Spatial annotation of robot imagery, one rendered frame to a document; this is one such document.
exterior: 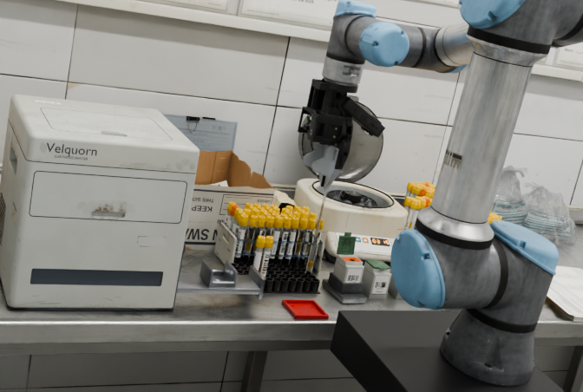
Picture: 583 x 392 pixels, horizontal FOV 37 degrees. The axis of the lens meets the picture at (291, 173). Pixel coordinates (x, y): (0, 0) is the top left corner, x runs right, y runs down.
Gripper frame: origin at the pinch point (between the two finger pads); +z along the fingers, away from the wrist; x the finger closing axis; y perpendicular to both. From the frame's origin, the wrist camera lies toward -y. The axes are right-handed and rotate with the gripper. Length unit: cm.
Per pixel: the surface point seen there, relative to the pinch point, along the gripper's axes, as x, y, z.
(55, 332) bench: 17, 53, 24
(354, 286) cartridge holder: 7.6, -6.7, 19.1
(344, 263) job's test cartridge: 6.1, -4.3, 14.7
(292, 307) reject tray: 11.4, 8.1, 21.8
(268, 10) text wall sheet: -51, -2, -27
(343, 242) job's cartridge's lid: 2.1, -5.4, 11.9
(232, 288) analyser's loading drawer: 11.4, 21.0, 18.0
